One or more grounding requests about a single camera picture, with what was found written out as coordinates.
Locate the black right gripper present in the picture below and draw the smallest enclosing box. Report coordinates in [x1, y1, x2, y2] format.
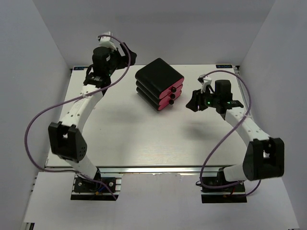
[185, 86, 219, 112]

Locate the pink top drawer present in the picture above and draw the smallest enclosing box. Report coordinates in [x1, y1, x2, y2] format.
[158, 79, 184, 99]

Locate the pink bottom drawer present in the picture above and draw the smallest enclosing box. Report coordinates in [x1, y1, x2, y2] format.
[157, 97, 177, 111]

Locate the black drawer organizer cabinet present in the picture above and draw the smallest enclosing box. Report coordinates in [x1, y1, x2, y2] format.
[135, 58, 184, 110]

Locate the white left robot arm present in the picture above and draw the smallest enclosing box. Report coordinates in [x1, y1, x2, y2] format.
[48, 43, 137, 191]

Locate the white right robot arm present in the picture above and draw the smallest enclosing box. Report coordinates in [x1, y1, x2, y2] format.
[186, 80, 284, 191]

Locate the right blue corner label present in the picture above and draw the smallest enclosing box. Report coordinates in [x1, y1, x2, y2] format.
[215, 64, 233, 69]

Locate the blue corner label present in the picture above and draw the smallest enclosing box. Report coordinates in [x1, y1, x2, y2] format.
[72, 66, 88, 71]
[215, 64, 233, 69]

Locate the left blue corner label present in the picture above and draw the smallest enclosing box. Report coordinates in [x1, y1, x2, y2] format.
[72, 66, 88, 71]

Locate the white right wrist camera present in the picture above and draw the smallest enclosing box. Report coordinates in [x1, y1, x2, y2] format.
[197, 74, 212, 93]

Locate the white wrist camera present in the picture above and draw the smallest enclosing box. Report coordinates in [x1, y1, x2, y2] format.
[97, 31, 117, 50]
[197, 74, 212, 93]

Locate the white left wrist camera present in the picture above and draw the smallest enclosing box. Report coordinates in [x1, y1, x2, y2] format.
[97, 31, 117, 50]

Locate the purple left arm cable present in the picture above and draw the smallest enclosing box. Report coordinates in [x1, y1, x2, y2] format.
[24, 34, 132, 201]

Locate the aluminium table front rail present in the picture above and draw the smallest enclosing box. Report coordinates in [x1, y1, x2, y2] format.
[45, 165, 230, 173]

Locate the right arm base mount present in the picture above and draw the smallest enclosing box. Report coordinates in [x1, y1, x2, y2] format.
[195, 168, 247, 204]

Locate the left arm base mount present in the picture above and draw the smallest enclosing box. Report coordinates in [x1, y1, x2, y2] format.
[71, 173, 122, 201]

